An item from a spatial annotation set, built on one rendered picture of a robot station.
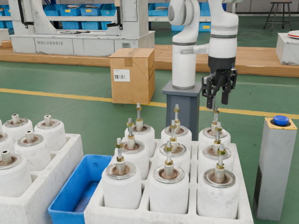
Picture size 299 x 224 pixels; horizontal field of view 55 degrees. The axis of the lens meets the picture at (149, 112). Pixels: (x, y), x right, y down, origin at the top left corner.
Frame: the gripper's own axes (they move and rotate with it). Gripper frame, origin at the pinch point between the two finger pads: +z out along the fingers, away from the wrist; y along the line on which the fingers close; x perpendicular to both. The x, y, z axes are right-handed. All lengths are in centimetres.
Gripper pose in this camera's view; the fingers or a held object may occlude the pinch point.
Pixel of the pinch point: (218, 102)
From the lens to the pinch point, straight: 88.1
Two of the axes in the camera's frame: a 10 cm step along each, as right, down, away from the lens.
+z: 0.2, 9.2, 3.9
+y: 7.6, -2.6, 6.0
